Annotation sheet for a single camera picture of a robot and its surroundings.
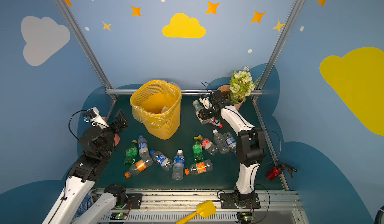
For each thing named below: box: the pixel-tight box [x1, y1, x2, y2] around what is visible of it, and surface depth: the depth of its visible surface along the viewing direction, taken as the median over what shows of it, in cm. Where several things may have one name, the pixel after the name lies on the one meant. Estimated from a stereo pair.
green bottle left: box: [124, 140, 139, 165], surface depth 90 cm
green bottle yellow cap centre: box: [192, 135, 204, 163], surface depth 90 cm
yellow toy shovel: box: [176, 200, 217, 224], surface depth 73 cm
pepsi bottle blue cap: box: [150, 149, 173, 171], surface depth 86 cm
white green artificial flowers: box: [228, 65, 261, 105], surface depth 94 cm
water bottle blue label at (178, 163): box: [171, 149, 185, 181], surface depth 84 cm
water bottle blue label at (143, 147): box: [137, 134, 150, 158], surface depth 90 cm
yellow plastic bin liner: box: [129, 79, 182, 129], surface depth 90 cm
